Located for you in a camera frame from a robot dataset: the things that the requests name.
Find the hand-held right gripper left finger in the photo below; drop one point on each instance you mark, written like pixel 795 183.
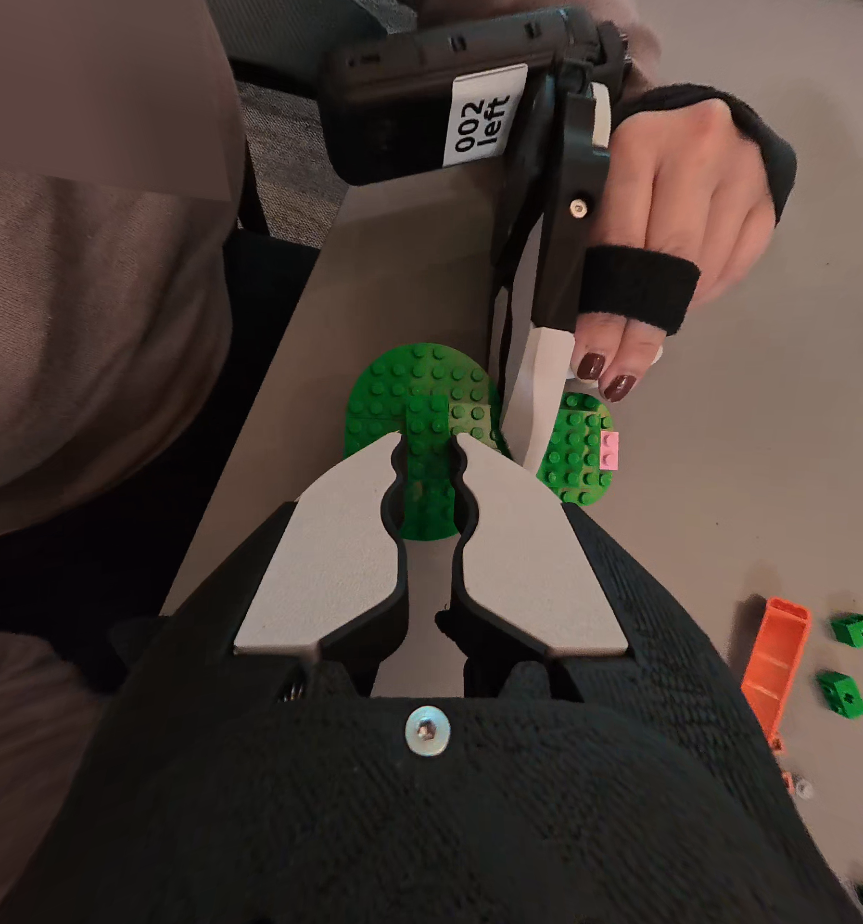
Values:
pixel 323 570

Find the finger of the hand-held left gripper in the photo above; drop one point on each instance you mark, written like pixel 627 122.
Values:
pixel 536 390
pixel 501 332

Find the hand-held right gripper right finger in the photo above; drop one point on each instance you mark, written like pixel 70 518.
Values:
pixel 540 570

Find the pink lego plate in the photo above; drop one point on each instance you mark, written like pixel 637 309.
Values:
pixel 610 451

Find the green lego plate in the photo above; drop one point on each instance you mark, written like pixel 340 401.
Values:
pixel 417 390

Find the person's right forearm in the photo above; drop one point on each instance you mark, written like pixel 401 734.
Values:
pixel 13 758

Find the green square lego brick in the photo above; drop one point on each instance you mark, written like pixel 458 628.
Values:
pixel 843 694
pixel 857 629

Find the grey round lego stud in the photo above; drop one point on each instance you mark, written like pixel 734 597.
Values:
pixel 804 787

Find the person's left hand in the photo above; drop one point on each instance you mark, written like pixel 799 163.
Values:
pixel 684 188

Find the orange brick separator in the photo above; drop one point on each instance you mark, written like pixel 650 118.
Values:
pixel 778 664

